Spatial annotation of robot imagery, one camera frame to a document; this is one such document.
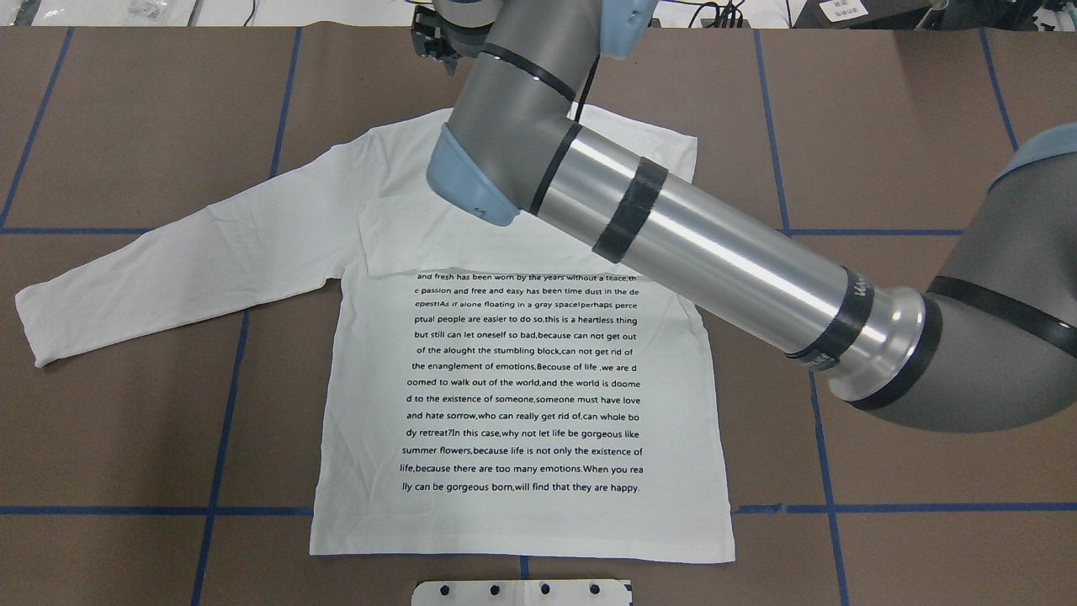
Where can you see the white pillar with base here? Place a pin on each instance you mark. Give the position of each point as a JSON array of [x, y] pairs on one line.
[[525, 592]]

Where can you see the black box with label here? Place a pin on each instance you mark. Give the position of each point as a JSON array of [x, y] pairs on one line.
[[889, 15]]

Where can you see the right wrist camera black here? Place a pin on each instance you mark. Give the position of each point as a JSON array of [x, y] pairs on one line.
[[430, 37]]

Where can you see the white long-sleeve printed shirt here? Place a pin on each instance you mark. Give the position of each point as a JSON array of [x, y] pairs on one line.
[[492, 391]]

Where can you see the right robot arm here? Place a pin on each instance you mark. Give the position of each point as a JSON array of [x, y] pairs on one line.
[[989, 346]]

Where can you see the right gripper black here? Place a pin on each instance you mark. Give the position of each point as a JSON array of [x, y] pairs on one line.
[[432, 42]]

